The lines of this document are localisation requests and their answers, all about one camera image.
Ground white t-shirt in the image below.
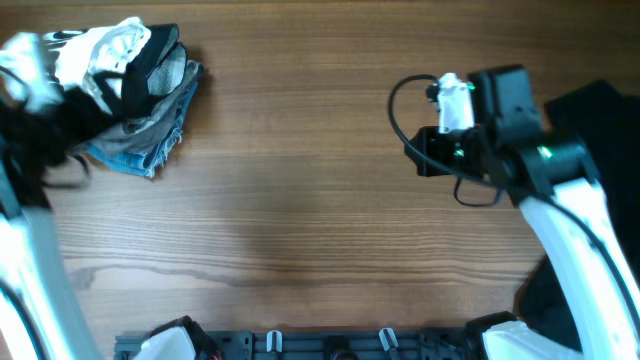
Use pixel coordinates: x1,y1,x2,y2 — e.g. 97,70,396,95
43,17,152,115

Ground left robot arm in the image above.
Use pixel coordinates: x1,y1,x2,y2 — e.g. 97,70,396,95
1,89,117,359

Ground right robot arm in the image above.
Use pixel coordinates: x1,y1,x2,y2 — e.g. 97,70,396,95
403,65,639,359

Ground black garment at right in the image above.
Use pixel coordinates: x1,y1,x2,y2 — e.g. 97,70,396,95
517,80,639,351

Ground folded black garment on stack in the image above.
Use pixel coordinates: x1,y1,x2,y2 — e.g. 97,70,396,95
93,24,187,119

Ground folded blue denim shorts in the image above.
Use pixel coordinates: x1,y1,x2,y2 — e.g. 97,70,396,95
87,82,198,178

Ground folded grey garment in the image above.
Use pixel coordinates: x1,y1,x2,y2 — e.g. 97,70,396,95
88,53,203,155

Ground right white rail clip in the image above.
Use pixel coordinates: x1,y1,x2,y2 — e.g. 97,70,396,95
378,327,399,352

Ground white rail clip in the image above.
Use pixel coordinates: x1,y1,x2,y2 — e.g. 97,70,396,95
378,327,399,352
266,330,283,353

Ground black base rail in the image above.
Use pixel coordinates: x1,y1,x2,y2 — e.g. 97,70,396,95
113,327,481,360

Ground left white rail clip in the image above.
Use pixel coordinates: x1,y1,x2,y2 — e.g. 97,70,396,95
266,330,283,353

